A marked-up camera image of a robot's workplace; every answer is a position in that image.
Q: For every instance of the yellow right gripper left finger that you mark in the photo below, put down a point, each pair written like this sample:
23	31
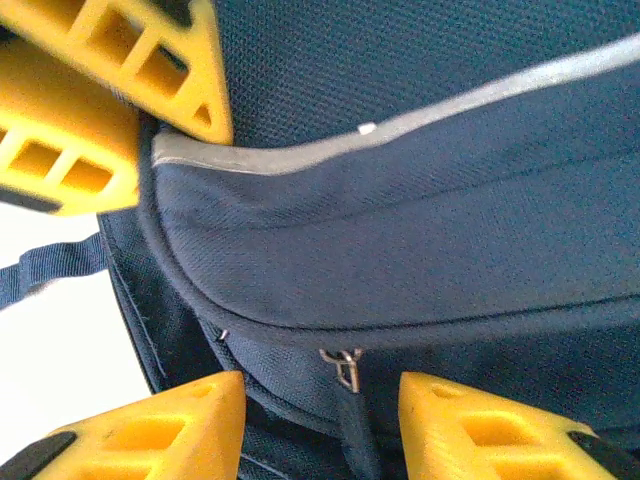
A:
150	440

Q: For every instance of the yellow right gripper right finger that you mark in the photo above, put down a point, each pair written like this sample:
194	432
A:
490	440

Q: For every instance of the navy blue backpack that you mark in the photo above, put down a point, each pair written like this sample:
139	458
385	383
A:
400	225

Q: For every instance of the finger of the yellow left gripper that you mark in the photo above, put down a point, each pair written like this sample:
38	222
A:
75	115
200	60

